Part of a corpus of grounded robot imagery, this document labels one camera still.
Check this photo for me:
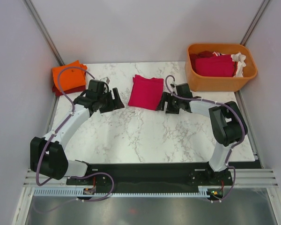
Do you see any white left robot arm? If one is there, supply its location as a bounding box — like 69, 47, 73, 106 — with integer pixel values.
30, 88, 125, 186

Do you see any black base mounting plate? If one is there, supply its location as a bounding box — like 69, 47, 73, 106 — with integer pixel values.
66, 162, 233, 192

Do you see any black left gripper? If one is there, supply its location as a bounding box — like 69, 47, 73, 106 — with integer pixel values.
97, 88, 124, 114

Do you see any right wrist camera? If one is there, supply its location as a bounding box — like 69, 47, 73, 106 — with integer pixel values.
176, 83, 193, 98

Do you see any white t-shirt red print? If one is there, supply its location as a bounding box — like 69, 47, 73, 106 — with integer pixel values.
213, 52, 246, 77

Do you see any right aluminium corner post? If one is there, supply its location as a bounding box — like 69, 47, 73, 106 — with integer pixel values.
240, 0, 272, 46

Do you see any orange plastic basket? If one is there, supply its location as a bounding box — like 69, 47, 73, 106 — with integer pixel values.
185, 43, 258, 92

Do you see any left aluminium corner post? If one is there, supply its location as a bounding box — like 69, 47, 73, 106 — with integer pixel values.
23, 0, 65, 66

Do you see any crimson pink t-shirt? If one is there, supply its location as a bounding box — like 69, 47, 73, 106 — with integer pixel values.
128, 75, 164, 111

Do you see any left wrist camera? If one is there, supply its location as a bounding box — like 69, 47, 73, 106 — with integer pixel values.
88, 77, 110, 94

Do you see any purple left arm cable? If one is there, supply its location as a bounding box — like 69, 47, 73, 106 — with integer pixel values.
32, 67, 115, 214

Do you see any folded orange t-shirt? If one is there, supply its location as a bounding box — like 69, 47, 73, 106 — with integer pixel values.
52, 60, 88, 93

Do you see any white slotted cable duct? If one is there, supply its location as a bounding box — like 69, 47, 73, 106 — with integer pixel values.
33, 186, 215, 198

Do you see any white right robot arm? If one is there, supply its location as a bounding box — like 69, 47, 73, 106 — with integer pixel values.
156, 92, 248, 185

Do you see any aluminium extrusion rail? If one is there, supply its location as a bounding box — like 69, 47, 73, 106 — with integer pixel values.
23, 167, 279, 188

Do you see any dark red garment in basket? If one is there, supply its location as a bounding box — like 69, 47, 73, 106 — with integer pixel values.
189, 51, 213, 60

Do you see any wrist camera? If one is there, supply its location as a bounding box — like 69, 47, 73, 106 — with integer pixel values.
88, 77, 110, 94
176, 83, 193, 98

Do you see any crimson t-shirt in basket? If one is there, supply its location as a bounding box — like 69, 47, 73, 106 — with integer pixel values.
193, 54, 236, 77

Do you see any aluminium corner post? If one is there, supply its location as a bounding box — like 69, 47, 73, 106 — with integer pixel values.
240, 0, 272, 46
23, 0, 65, 66

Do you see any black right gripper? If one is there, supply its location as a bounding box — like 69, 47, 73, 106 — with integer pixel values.
155, 92, 183, 114

